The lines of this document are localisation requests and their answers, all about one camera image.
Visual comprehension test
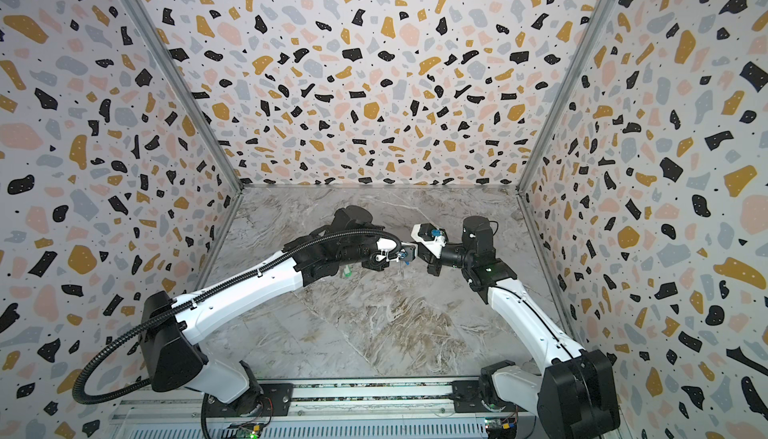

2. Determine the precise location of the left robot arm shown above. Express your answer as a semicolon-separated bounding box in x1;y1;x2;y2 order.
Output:
139;206;417;403

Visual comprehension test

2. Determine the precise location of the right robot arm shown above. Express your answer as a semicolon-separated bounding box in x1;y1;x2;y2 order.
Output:
411;216;621;438

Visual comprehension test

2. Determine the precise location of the left electronics board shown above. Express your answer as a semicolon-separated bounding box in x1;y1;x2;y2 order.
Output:
235;422;267;439

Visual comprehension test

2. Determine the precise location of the electronics board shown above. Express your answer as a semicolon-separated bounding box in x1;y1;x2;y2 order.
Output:
235;422;267;439
485;419;518;439

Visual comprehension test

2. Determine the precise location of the right electronics board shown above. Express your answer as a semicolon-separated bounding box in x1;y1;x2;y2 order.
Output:
485;419;518;439

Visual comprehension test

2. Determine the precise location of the right corner aluminium profile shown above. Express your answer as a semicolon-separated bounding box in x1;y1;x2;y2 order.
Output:
516;0;616;196

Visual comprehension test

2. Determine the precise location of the corner aluminium profile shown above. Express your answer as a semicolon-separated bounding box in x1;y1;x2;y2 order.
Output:
119;0;243;193
516;0;616;196

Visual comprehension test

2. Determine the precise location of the left corner aluminium profile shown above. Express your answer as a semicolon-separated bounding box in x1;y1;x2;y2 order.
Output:
119;0;243;193

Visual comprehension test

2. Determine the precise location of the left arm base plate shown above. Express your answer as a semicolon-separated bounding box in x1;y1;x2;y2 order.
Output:
201;382;294;419

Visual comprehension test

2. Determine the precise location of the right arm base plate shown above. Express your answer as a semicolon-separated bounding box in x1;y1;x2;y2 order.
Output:
449;377;517;414

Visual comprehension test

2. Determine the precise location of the aluminium mounting rail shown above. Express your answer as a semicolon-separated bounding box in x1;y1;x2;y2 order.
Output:
104;376;548;438

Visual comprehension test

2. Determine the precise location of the black corrugated cable conduit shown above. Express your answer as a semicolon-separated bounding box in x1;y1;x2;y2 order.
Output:
71;228;403;439

